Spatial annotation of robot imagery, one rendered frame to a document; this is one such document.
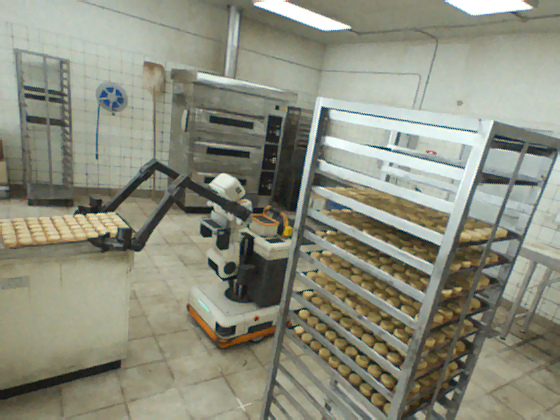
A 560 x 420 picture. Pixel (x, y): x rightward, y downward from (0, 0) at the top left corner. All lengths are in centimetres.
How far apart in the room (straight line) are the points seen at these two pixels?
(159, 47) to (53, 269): 485
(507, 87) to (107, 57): 526
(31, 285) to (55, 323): 27
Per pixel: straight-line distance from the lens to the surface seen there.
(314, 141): 141
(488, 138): 103
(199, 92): 584
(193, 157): 588
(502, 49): 557
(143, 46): 669
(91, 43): 657
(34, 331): 255
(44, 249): 236
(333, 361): 155
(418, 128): 116
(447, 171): 110
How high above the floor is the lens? 176
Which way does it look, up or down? 19 degrees down
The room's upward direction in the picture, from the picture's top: 11 degrees clockwise
